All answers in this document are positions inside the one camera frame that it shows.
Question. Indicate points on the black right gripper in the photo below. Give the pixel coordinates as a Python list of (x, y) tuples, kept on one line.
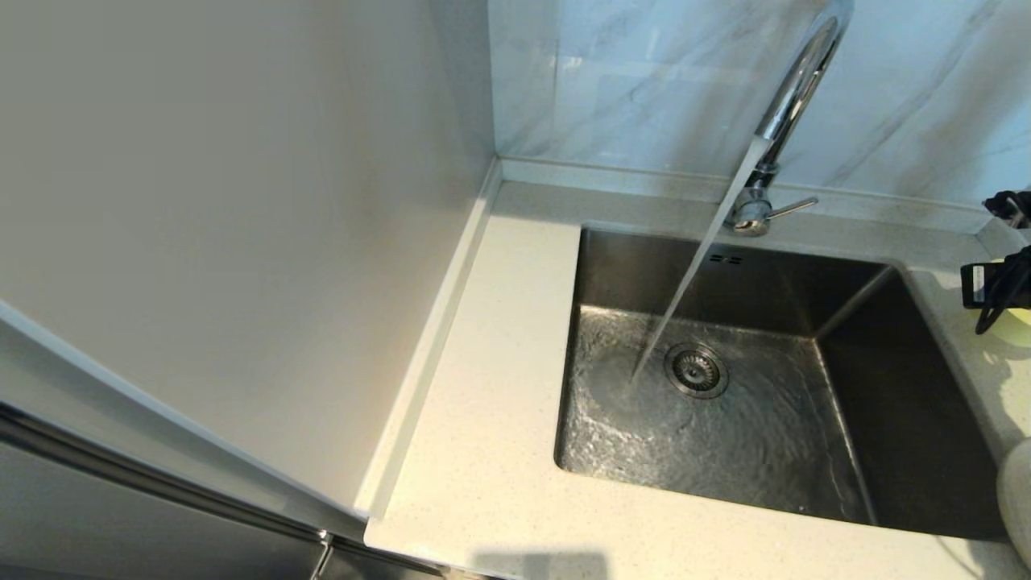
[(999, 282)]

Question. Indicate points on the chrome gooseneck faucet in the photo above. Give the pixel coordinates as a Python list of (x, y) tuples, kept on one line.
[(797, 80)]

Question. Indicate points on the stainless steel sink basin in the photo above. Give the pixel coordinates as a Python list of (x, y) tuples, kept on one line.
[(725, 467)]

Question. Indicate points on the white ceramic plate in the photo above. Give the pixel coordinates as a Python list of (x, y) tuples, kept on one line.
[(1018, 507)]

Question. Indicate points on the round metal drain strainer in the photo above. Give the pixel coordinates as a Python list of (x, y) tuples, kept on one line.
[(696, 370)]

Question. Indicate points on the tall cabinet with grey door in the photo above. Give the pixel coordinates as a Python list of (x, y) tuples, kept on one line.
[(201, 242)]

